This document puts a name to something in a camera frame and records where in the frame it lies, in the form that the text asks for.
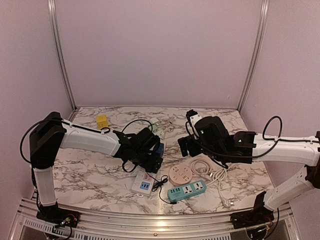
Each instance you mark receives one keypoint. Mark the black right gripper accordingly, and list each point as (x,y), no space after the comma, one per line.
(193,150)

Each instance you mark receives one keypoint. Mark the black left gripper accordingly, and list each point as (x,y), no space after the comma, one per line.
(151,163)

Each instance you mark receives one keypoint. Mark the black power adapter with cable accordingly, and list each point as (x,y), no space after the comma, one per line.
(158,185)

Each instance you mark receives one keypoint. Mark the blue cube power socket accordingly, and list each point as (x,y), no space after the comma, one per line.
(161,149)

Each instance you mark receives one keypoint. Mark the white multicolour power strip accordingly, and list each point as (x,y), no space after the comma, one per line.
(143,183)

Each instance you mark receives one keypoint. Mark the white USB charger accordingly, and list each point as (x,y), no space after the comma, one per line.
(154,121)

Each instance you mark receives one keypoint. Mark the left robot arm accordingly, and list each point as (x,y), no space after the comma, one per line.
(48,136)

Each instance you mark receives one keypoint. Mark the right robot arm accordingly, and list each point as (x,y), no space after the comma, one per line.
(210,137)

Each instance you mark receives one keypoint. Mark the green cube plug adapter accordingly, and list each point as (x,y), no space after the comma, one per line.
(153,128)

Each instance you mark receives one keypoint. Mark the pink round power socket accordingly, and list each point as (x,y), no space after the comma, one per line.
(180,174)

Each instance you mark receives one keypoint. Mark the teal power strip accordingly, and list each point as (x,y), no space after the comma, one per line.
(186,191)

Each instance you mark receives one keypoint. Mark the yellow cube power socket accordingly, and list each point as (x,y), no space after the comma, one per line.
(102,122)

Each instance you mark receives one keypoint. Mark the aluminium front rail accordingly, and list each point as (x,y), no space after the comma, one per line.
(106,225)

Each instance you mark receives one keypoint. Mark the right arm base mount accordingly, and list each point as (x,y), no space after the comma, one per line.
(259,214)

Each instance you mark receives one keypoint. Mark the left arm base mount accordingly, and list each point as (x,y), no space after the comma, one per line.
(56,215)

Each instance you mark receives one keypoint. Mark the right aluminium frame post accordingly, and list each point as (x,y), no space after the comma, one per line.
(261,29)

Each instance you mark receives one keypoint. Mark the aluminium frame post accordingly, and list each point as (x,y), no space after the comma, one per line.
(261,29)
(59,51)

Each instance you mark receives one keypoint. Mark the left aluminium frame post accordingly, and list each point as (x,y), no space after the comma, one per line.
(59,51)

